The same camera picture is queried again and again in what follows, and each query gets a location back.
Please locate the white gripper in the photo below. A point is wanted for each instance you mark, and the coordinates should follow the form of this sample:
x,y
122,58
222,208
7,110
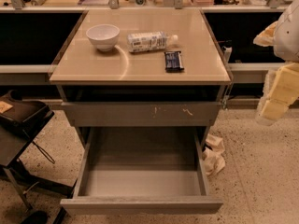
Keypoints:
x,y
288,36

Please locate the dark blue rxbar wrapper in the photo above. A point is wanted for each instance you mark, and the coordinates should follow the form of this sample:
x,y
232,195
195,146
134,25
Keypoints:
x,y
173,62

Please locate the clear plastic water bottle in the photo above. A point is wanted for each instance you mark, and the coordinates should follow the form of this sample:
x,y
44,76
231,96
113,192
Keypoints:
x,y
150,41

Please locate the grey drawer cabinet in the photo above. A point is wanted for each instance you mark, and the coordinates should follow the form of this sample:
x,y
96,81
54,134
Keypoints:
x,y
86,74

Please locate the open grey lower drawer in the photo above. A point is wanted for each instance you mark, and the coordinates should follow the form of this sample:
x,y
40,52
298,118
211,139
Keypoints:
x,y
142,170

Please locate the grey upper drawer front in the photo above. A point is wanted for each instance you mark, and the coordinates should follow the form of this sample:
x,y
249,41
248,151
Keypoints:
x,y
141,114

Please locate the crumpled white cloth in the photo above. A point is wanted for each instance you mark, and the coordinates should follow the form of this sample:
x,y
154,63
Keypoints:
x,y
212,155

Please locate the white ceramic bowl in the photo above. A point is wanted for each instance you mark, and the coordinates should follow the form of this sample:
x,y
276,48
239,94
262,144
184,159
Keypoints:
x,y
103,36

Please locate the black stool chair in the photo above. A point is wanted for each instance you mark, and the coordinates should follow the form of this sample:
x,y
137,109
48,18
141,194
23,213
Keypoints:
x,y
21,122

